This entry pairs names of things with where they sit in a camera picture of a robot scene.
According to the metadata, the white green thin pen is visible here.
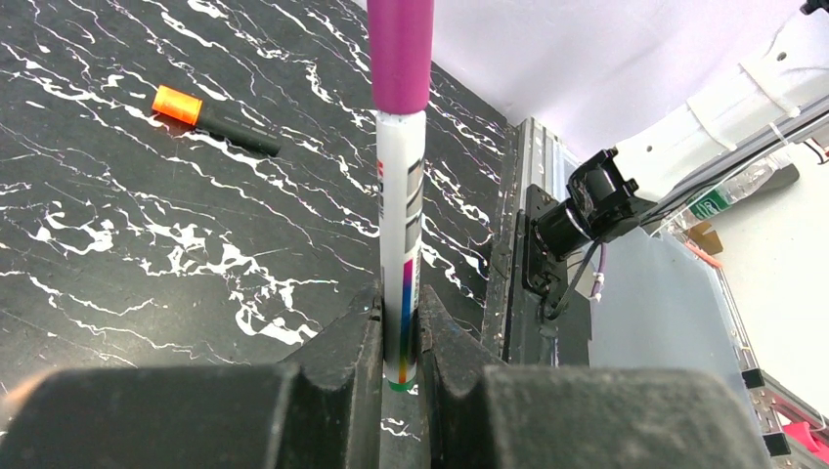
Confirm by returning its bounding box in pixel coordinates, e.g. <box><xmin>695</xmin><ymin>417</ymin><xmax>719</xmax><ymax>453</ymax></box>
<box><xmin>376</xmin><ymin>110</ymin><xmax>426</xmax><ymax>392</ymax></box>

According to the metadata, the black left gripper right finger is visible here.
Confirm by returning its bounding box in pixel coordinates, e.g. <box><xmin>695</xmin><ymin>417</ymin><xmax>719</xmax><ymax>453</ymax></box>
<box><xmin>417</xmin><ymin>286</ymin><xmax>771</xmax><ymax>468</ymax></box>

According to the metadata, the magenta pen cap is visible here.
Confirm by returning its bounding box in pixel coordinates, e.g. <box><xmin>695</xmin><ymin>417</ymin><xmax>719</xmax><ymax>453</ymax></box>
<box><xmin>367</xmin><ymin>0</ymin><xmax>434</xmax><ymax>114</ymax></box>

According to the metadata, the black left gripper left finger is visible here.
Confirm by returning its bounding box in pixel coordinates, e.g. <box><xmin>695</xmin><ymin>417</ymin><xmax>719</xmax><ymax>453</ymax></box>
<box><xmin>1</xmin><ymin>283</ymin><xmax>383</xmax><ymax>468</ymax></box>

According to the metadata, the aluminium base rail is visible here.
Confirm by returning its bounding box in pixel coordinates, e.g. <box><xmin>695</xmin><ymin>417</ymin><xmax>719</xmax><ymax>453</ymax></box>
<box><xmin>482</xmin><ymin>118</ymin><xmax>828</xmax><ymax>468</ymax></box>

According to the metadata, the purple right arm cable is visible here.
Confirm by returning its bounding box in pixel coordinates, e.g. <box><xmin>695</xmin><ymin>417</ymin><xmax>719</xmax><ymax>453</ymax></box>
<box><xmin>589</xmin><ymin>242</ymin><xmax>610</xmax><ymax>304</ymax></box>

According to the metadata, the clear plastic water bottle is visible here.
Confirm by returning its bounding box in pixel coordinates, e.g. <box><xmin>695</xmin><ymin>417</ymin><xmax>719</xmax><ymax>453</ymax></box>
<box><xmin>654</xmin><ymin>149</ymin><xmax>800</xmax><ymax>234</ymax></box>

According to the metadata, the black orange highlighter marker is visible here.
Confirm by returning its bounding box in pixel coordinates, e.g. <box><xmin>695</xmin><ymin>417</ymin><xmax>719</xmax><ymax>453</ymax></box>
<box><xmin>152</xmin><ymin>85</ymin><xmax>282</xmax><ymax>155</ymax></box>

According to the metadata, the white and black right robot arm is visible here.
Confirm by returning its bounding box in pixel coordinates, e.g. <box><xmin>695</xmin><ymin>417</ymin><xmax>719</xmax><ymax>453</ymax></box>
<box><xmin>515</xmin><ymin>1</ymin><xmax>828</xmax><ymax>320</ymax></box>

